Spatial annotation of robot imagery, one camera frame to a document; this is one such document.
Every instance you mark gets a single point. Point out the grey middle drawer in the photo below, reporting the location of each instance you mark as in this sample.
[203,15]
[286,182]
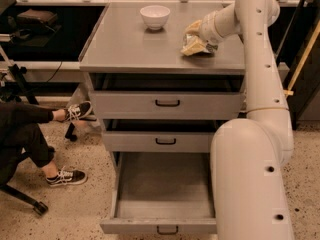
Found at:
[146,135]

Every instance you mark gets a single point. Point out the wooden easel frame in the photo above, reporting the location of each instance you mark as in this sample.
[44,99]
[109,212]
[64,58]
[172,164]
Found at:
[297,30]

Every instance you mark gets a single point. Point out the black sneaker on floor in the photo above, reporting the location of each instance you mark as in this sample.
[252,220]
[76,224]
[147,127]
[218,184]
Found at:
[66,177]

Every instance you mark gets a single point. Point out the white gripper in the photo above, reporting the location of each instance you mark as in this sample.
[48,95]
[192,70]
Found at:
[209,29]

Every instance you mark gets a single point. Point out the grey top drawer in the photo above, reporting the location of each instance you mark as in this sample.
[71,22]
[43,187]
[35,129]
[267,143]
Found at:
[166,96]

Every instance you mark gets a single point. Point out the grey drawer cabinet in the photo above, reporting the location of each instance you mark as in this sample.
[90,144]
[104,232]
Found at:
[122,43]

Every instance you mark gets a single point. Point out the black tripod stand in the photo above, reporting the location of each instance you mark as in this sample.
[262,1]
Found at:
[17,72]

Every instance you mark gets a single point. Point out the black sneaker raised foot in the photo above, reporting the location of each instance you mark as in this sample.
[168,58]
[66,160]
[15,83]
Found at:
[78,111]

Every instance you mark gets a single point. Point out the black office chair base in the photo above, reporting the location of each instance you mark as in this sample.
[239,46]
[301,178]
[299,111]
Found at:
[39,207]

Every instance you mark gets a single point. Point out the white ceramic bowl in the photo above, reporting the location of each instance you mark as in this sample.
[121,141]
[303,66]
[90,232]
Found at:
[155,16]

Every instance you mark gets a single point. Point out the dark bag on shelf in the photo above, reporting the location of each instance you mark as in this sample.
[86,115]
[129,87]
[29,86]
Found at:
[38,21]

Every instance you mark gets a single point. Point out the grey drawer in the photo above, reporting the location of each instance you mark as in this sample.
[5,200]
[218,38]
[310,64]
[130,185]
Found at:
[146,135]
[166,96]
[162,193]

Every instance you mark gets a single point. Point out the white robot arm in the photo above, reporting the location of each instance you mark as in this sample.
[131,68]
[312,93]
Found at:
[247,154]

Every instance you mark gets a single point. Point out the seated person in black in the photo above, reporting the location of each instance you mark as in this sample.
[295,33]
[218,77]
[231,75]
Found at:
[19,129]

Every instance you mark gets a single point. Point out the grey bottom drawer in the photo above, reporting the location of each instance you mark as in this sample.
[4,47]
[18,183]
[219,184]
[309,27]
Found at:
[162,193]

